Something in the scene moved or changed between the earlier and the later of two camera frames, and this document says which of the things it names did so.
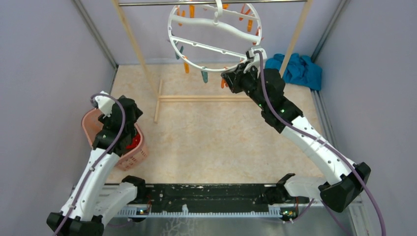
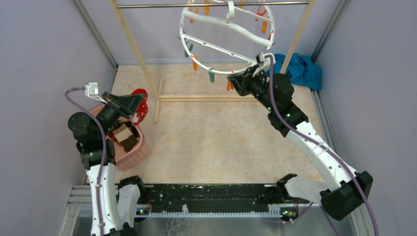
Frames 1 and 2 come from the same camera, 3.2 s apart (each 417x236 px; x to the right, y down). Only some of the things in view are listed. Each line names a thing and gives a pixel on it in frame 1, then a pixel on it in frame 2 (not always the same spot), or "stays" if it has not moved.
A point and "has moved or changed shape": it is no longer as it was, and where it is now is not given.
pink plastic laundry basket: [132, 158] stays
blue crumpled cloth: [300, 71] stays
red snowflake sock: [135, 141] → [143, 109]
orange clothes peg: [223, 82] has moved or changed shape
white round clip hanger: [207, 36] has moved or changed shape
